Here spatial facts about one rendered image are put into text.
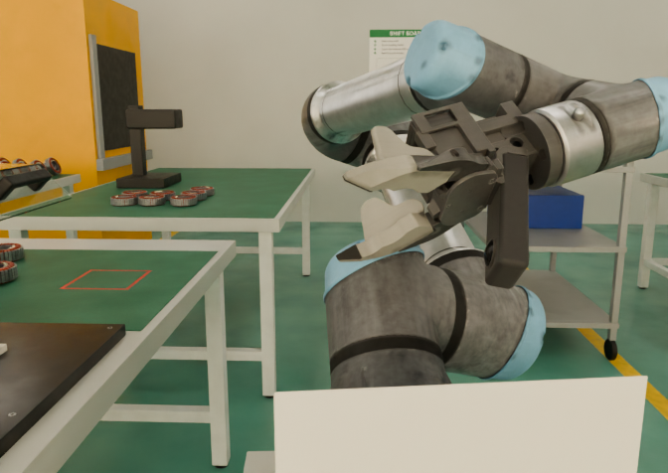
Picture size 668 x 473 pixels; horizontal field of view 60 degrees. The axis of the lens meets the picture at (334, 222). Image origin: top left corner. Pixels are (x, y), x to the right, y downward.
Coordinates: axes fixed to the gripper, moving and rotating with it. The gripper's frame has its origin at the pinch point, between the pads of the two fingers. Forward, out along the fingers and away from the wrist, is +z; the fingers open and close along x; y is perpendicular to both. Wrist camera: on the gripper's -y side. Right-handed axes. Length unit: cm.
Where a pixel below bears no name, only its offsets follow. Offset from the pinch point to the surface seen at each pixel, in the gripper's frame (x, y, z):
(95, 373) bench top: -50, 17, 33
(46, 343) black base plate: -53, 27, 40
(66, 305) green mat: -72, 44, 41
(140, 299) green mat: -74, 42, 27
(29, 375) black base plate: -45, 18, 41
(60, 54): -231, 334, 62
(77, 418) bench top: -42, 8, 34
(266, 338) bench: -177, 66, -3
